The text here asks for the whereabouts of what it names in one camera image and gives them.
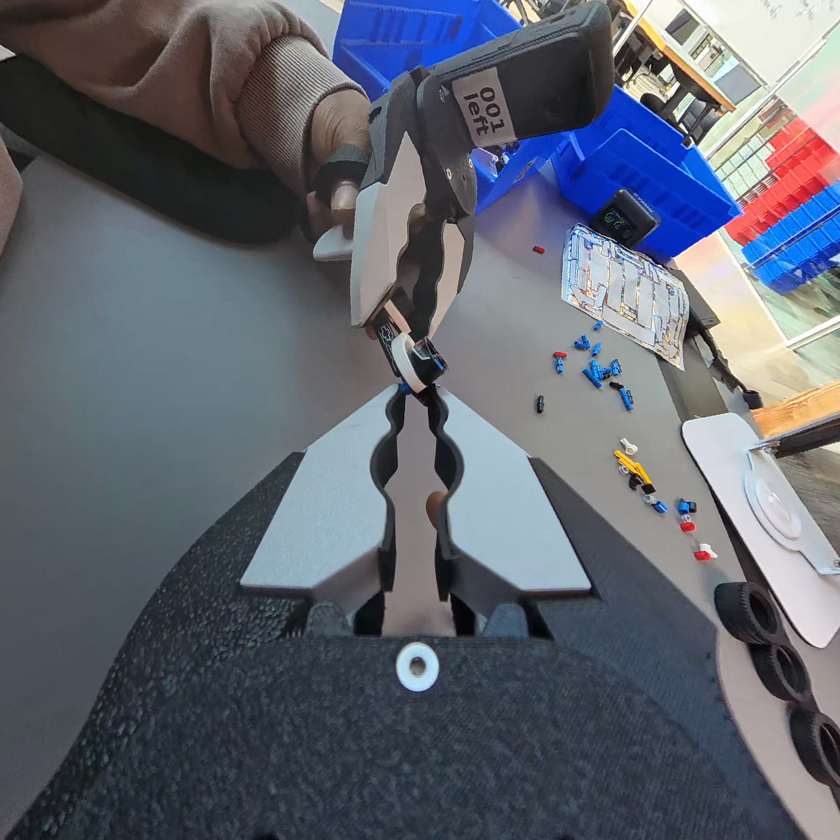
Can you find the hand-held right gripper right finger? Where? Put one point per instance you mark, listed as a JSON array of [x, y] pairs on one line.
[[512, 525]]

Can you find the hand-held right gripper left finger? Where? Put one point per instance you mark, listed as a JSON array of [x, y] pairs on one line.
[[321, 518]]

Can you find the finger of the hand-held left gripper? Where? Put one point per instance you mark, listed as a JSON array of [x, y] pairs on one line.
[[453, 262], [380, 243]]

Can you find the black white brick bumper assembly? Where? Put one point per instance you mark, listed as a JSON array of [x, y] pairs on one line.
[[417, 358]]

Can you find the person's left forearm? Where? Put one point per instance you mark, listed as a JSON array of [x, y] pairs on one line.
[[197, 65]]

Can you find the grey desk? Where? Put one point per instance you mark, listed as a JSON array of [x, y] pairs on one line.
[[164, 394]]

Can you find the person's right hand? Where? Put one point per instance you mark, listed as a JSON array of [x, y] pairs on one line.
[[435, 508]]

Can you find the person's left hand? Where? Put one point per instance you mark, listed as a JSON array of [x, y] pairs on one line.
[[338, 124]]

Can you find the group of black office chairs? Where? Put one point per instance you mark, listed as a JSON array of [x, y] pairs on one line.
[[656, 102]]

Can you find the wooden office table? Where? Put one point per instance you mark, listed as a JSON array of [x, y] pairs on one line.
[[689, 62]]

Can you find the cluster of small mixed bricks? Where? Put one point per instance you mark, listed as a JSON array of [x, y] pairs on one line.
[[640, 472]]

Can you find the blue plastic bin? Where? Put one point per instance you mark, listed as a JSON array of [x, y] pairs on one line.
[[656, 170], [407, 33]]

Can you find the small black screen device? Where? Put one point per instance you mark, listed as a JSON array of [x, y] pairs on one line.
[[623, 220]]

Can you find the holographic sticker sheet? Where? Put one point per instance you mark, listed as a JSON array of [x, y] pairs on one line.
[[623, 289]]

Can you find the pile of blue connector pins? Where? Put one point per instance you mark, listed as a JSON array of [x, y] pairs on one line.
[[597, 374]]

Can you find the white metal book stand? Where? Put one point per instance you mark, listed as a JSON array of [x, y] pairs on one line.
[[722, 459]]

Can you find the black wrist rest pad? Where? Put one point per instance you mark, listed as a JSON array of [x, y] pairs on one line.
[[164, 170]]

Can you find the black toy tyre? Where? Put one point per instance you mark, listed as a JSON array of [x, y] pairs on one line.
[[768, 682], [735, 607], [804, 741]]

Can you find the whiteboard with writing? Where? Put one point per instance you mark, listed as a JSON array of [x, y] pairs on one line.
[[787, 26]]

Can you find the black power adapter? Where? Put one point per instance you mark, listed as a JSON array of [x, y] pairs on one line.
[[699, 308]]

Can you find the stacked red blue storage bins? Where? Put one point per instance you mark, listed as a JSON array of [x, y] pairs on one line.
[[800, 216]]

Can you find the person's beige sweatshirt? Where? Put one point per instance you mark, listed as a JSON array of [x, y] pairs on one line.
[[6, 197]]

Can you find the wooden post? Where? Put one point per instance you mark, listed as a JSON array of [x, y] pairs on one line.
[[800, 407]]

